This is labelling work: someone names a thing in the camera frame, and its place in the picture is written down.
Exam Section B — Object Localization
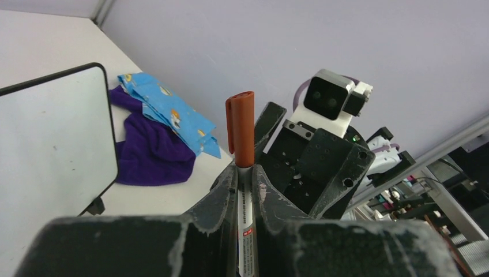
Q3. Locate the black framed whiteboard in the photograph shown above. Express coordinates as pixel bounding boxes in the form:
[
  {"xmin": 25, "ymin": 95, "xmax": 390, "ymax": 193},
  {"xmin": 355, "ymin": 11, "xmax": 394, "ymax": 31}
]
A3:
[{"xmin": 0, "ymin": 62, "xmax": 119, "ymax": 227}]

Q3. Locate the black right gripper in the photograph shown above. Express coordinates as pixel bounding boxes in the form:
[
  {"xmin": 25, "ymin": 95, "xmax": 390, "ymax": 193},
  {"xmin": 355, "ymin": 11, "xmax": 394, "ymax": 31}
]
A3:
[{"xmin": 254, "ymin": 102, "xmax": 375, "ymax": 219}]

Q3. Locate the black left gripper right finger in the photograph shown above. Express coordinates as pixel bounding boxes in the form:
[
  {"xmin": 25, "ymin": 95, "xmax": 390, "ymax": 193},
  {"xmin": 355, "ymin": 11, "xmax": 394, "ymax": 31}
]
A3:
[{"xmin": 252, "ymin": 165, "xmax": 460, "ymax": 276}]

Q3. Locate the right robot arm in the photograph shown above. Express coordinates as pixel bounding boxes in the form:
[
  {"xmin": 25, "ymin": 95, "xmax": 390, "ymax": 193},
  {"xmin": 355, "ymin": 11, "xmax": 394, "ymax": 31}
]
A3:
[{"xmin": 254, "ymin": 102, "xmax": 415, "ymax": 219}]

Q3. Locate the purple cloth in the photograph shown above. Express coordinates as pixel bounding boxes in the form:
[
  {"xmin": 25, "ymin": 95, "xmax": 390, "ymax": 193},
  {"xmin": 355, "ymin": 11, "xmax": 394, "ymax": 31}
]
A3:
[{"xmin": 109, "ymin": 86, "xmax": 196, "ymax": 186}]

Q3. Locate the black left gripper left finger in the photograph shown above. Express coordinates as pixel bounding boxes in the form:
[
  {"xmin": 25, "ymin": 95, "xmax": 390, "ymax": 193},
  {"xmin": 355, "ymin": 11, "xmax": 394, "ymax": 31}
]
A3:
[{"xmin": 16, "ymin": 163, "xmax": 237, "ymax": 276}]

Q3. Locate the blue patterned cloth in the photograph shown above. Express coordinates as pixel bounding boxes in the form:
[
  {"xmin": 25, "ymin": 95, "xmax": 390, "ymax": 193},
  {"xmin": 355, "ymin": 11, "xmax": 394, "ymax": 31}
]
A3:
[{"xmin": 118, "ymin": 72, "xmax": 221, "ymax": 159}]

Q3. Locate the white whiteboard marker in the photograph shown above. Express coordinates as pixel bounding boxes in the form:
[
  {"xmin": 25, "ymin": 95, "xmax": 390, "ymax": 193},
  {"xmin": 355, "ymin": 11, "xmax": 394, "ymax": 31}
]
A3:
[{"xmin": 237, "ymin": 167, "xmax": 255, "ymax": 276}]

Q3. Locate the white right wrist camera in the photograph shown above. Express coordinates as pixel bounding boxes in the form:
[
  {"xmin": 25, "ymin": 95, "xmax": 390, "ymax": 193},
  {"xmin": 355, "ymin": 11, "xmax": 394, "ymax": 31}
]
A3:
[{"xmin": 289, "ymin": 69, "xmax": 373, "ymax": 138}]

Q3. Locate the brown marker cap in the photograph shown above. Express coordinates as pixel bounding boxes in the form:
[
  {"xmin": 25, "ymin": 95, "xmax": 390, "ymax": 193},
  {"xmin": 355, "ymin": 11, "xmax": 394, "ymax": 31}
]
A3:
[{"xmin": 225, "ymin": 91, "xmax": 255, "ymax": 168}]

